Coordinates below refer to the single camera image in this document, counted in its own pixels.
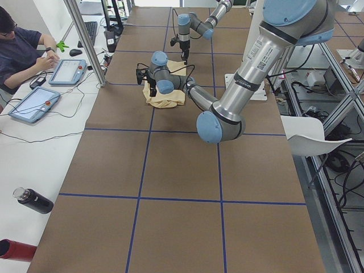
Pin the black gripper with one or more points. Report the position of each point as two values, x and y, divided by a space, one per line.
152 83
185 46

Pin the cream long-sleeve printed shirt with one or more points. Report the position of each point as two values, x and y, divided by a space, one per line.
172 99

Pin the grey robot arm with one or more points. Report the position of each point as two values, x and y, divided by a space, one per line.
284 24
204 29

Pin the far blue teach pendant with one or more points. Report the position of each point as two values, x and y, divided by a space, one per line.
68 72

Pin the blue teach pendant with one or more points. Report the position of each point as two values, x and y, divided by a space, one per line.
68 72
35 105

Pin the black computer mouse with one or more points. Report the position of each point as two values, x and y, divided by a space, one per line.
75 52

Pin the black keyboard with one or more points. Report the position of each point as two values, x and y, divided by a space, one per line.
91 28

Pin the near blue teach pendant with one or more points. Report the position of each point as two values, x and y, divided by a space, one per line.
35 105

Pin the seated person dark shirt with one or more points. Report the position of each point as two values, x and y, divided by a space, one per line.
24 53

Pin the white plastic chair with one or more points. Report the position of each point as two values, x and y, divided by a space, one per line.
306 136

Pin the black water bottle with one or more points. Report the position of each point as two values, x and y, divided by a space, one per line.
33 200

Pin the red cylinder bottle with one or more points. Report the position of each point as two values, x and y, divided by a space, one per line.
18 251

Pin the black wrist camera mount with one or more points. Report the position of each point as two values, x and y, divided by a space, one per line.
174 41
141 75

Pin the aluminium frame post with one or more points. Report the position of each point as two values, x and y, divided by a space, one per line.
77 19

